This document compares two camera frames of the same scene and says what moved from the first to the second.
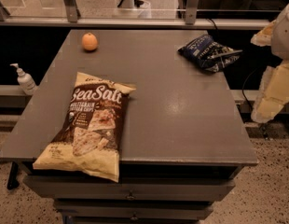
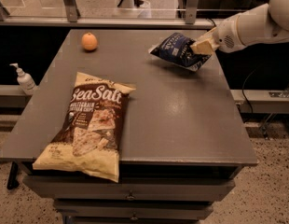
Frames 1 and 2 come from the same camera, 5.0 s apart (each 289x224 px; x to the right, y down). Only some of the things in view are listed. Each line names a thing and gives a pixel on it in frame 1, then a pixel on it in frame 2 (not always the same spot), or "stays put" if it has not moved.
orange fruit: [89, 41] stays put
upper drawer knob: [130, 196] stays put
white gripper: [284, 35] -> [225, 36]
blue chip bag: [213, 55] -> [176, 49]
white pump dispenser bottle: [25, 80] stays put
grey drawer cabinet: [184, 135] stays put
